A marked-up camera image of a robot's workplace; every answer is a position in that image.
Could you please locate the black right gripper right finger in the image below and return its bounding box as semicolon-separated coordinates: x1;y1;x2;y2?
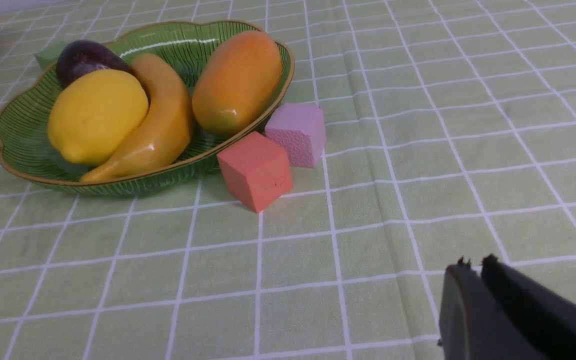
480;254;576;360

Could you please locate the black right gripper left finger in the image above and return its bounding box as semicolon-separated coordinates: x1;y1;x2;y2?
438;257;547;360

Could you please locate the orange toy mango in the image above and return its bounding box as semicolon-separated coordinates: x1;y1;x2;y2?
192;30;282;139

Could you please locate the yellow toy banana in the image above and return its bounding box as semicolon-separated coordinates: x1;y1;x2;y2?
80;53;195;183

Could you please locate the yellow toy lemon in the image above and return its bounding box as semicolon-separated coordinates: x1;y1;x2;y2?
46;69;149;167

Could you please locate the purple toy mangosteen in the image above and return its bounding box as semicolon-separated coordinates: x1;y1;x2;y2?
55;39;134;89

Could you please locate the green checkered tablecloth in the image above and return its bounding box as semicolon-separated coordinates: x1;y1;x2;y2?
0;0;576;360

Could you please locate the pink foam cube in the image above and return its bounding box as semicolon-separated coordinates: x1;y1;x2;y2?
264;103;327;168

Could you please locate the salmon foam cube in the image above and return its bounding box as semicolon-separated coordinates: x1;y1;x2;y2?
217;131;293;214

